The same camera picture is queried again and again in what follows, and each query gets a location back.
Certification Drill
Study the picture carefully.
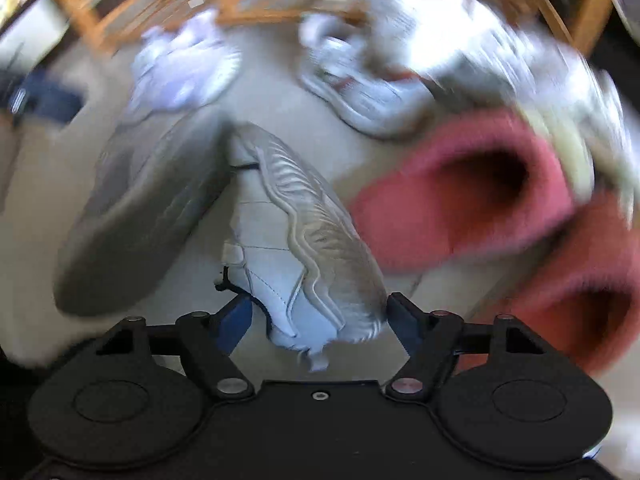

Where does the pink plush slipper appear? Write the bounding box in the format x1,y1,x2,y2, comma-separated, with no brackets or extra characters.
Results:
457,195,640,376
347,110,576,273

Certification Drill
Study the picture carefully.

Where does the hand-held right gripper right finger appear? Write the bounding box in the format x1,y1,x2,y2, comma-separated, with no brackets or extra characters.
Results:
386,291,548,403

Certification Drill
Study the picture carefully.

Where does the white mesh sneaker red trim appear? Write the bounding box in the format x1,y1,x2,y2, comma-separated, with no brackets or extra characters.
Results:
297,12,436,141
350,0,473,73

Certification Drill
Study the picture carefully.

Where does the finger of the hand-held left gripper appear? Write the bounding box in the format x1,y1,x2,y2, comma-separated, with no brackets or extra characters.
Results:
7,67,85,125

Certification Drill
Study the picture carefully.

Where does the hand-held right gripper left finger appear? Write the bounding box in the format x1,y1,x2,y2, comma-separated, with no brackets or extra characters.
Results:
95,294,256,402

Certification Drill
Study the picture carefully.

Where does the white sneaker with navy collar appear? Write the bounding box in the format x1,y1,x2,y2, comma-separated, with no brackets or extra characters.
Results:
217,121,390,372

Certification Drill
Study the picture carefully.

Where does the wooden slatted rack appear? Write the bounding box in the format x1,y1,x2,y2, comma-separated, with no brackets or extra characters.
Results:
30,0,621,56

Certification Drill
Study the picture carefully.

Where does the white sneaker with dial closure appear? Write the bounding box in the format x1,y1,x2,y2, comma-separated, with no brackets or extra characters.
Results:
125,10,243,126
52,105,236,318

